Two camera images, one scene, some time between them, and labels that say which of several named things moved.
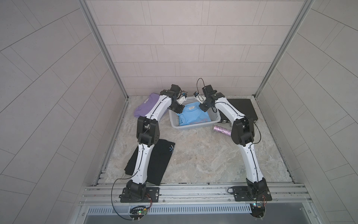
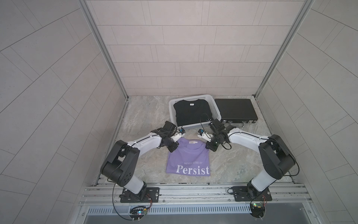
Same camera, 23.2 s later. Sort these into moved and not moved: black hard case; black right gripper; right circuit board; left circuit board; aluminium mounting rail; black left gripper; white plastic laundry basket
Moved: black right gripper; black left gripper
Not moved: black hard case; right circuit board; aluminium mounting rail; left circuit board; white plastic laundry basket
